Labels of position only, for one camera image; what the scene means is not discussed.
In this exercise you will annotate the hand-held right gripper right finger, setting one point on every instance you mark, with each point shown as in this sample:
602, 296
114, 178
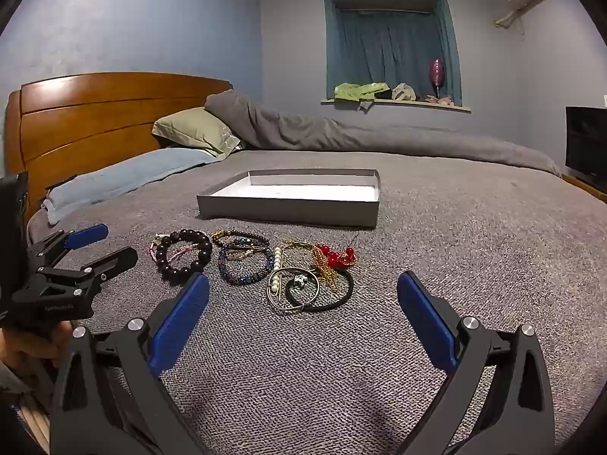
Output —
427, 322

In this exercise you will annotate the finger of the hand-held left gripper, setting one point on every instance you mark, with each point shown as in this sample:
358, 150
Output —
87, 236
111, 263

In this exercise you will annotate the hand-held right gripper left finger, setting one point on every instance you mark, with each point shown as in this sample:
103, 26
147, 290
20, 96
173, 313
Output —
180, 327

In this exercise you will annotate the grey cardboard box tray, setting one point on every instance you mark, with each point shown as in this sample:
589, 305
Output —
308, 192

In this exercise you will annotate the person's left hand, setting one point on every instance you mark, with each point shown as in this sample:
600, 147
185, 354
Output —
33, 346

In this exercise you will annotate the light blue pillow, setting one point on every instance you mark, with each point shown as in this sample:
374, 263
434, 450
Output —
118, 173

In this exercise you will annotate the grey bed cover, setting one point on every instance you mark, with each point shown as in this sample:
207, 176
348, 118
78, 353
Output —
450, 227

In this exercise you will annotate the gold bangle with pearls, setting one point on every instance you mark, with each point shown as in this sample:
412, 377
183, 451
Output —
276, 265

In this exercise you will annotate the wooden headboard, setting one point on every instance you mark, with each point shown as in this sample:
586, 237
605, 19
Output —
95, 113

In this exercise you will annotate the silver bangle with charm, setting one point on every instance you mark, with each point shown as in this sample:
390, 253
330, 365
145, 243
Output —
297, 283

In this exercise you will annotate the green pillow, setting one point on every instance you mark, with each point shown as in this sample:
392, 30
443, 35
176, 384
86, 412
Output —
194, 128

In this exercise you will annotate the grey duvet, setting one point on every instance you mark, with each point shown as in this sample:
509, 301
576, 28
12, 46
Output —
332, 137

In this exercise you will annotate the wooden television stand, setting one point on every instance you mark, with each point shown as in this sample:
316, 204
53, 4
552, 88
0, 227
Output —
585, 185

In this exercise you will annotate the window sill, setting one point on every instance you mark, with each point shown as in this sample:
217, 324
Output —
412, 105

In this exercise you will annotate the pink items on sill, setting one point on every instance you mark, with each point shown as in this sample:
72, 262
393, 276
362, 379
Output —
443, 100

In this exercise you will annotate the beige cloth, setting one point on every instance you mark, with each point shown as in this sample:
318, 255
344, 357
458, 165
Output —
403, 92

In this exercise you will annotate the green cloth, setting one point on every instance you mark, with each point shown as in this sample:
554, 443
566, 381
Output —
360, 91

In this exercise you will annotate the black television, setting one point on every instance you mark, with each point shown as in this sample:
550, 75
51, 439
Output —
588, 142

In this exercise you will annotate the pink balloon on stick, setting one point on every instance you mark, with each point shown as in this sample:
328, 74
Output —
435, 71

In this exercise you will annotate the teal curtain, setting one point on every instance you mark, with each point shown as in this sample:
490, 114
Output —
379, 42

